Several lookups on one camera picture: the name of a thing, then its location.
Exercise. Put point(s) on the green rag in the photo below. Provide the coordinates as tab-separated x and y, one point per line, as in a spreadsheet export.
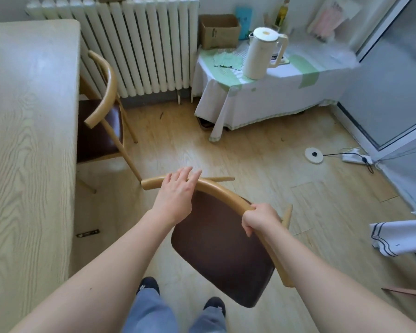
228	60

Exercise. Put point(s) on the person's right hand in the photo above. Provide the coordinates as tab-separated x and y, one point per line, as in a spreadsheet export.
262	218

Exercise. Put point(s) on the white round disc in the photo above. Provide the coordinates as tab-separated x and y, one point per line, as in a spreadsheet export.
313	155

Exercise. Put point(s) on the white power strip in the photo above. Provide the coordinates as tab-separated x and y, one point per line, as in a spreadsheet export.
353	158

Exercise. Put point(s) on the person's left thumb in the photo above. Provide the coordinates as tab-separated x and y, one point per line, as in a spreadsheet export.
196	178

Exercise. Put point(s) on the person's right black shoe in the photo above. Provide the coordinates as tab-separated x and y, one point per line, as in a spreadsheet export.
215	303

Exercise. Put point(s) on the yellow oil bottle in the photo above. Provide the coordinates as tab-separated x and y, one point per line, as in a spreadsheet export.
282	13

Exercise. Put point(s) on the grey trousers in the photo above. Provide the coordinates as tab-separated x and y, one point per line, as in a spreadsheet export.
149	317

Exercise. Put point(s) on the wooden chair brown seat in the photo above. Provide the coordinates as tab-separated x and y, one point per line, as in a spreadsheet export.
98	128
222	246

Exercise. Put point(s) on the dark slipper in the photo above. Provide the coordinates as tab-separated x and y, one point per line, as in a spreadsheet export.
205	124

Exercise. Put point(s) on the blue booklet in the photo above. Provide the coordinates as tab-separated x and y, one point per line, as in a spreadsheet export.
244	19

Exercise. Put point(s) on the grey sheer curtain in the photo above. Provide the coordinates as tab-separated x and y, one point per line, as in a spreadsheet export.
407	180

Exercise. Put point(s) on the white electric kettle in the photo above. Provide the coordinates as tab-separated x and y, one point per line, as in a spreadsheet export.
261	53

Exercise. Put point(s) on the person's right thumb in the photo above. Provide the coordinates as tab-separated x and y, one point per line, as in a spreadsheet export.
247	227

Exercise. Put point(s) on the person's black shoe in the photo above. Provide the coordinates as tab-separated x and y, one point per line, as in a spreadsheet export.
215	303
149	283

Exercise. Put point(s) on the brown wooden board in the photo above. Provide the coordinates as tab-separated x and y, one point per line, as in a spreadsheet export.
407	291

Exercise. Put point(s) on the cardboard box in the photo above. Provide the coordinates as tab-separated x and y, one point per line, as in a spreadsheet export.
219	32

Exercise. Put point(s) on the person's left black shoe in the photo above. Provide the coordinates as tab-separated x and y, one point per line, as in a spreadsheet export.
149	283

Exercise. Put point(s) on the glass sliding door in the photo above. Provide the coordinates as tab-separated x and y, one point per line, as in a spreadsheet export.
391	83

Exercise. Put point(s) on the pink white plastic bag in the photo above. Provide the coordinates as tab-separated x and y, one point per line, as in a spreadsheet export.
329	17

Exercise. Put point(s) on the small black stick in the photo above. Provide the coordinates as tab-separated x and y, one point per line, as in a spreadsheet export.
87	233

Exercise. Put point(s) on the person's left hand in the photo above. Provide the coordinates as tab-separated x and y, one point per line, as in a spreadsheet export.
175	199

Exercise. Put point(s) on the person's right forearm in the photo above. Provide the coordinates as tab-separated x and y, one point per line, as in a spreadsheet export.
319	280

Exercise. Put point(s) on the person's left forearm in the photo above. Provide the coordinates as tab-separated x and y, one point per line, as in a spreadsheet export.
100	273

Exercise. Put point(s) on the white green tablecloth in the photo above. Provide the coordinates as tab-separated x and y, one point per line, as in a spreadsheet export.
274	95

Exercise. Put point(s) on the white radiator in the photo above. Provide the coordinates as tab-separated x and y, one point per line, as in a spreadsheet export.
142	45

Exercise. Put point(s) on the white cloth dark stripes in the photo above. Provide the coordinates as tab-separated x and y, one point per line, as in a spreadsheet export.
402	237

